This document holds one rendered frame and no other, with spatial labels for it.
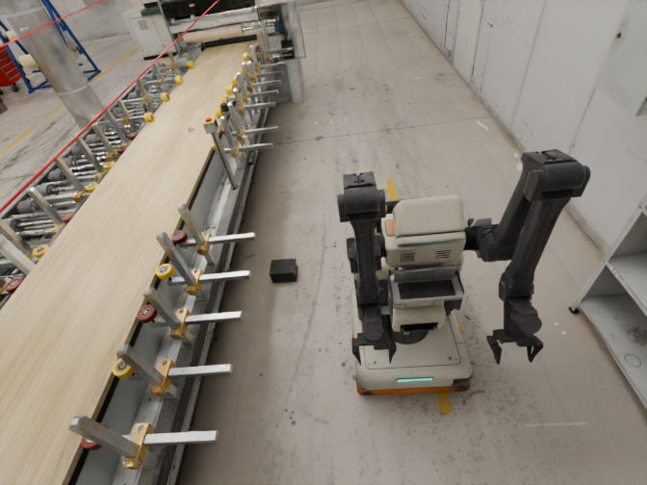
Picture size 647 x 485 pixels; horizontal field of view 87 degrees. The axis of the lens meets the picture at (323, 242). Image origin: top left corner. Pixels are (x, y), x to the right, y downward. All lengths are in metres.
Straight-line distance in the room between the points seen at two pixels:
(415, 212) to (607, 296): 1.85
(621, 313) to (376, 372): 1.52
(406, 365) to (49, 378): 1.62
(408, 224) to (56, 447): 1.41
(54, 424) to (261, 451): 1.04
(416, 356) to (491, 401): 0.51
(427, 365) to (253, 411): 1.07
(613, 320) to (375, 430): 1.54
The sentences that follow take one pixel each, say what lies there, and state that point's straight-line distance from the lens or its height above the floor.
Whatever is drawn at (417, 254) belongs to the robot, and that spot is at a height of 1.17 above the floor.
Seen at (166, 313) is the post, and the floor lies 0.96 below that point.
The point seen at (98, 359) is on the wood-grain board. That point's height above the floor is 0.90.
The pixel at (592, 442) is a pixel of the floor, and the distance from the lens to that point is 2.41.
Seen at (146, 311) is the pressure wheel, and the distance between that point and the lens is 1.75.
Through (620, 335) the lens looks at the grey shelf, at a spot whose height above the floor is 0.14.
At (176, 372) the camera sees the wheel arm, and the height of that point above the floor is 0.83.
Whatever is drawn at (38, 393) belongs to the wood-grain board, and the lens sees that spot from 1.82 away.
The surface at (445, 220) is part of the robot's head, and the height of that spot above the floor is 1.34.
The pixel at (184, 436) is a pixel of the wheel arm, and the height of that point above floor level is 0.84.
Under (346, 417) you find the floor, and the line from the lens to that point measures 2.20.
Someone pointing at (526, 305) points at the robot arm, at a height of 1.22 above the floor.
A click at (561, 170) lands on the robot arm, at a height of 1.62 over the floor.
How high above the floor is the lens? 2.09
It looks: 45 degrees down
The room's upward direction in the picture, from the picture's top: 11 degrees counter-clockwise
